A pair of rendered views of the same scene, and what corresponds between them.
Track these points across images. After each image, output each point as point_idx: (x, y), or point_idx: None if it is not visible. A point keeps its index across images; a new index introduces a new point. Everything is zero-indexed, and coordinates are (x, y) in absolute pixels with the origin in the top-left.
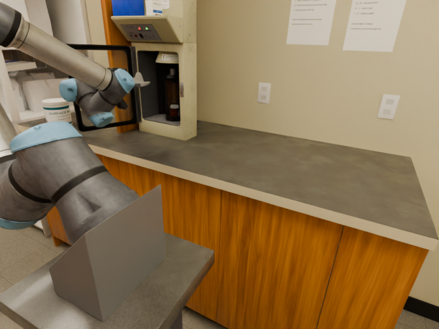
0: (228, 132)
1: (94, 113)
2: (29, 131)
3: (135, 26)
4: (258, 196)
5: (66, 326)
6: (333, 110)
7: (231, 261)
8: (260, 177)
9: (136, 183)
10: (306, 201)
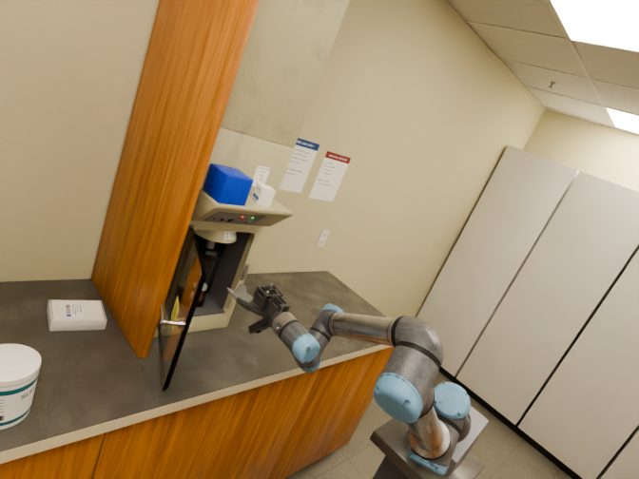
0: None
1: (319, 359)
2: (469, 398)
3: (241, 215)
4: (353, 355)
5: (465, 476)
6: (291, 244)
7: (304, 418)
8: (337, 339)
9: (227, 411)
10: (373, 344)
